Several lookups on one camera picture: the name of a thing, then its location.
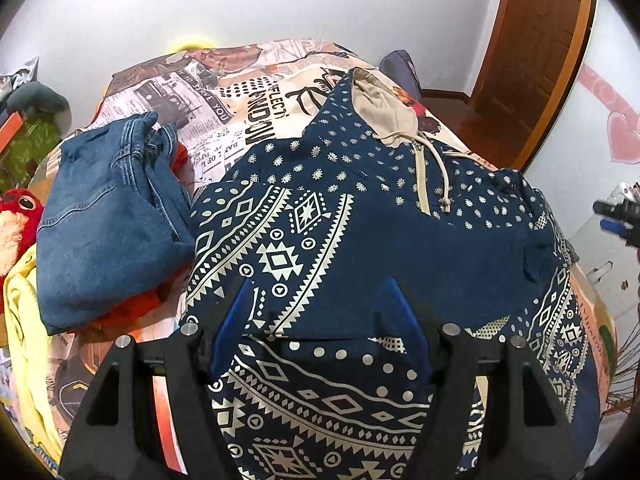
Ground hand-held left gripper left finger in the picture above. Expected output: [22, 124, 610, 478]
[59, 279, 256, 480]

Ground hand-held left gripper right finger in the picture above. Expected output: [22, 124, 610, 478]
[382, 275, 586, 480]

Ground navy patterned hoodie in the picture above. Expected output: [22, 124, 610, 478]
[177, 66, 618, 480]

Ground orange cloth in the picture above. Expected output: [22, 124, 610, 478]
[75, 141, 193, 333]

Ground dried red twigs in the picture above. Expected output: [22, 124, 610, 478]
[604, 330, 640, 413]

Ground brown wooden door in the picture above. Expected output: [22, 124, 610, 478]
[470, 0, 598, 171]

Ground blue denim jeans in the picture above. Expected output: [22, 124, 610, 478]
[37, 111, 196, 337]

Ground yellow cloth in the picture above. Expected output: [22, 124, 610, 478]
[2, 247, 68, 461]

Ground newspaper print bedspread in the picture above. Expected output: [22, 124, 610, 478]
[30, 37, 621, 480]

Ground red plush toy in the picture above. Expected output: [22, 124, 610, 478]
[0, 187, 46, 286]

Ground grey blue backpack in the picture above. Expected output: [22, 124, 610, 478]
[379, 50, 423, 103]

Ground green patterned box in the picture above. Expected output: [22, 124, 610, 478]
[0, 115, 66, 186]

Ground orange box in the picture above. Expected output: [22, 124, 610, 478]
[0, 112, 23, 153]

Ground grey plush toy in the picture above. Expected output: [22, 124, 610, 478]
[5, 82, 71, 121]

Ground silver patterned bag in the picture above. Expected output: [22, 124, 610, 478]
[0, 57, 40, 92]

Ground pink heart wall sticker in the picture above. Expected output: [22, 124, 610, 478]
[580, 62, 640, 166]

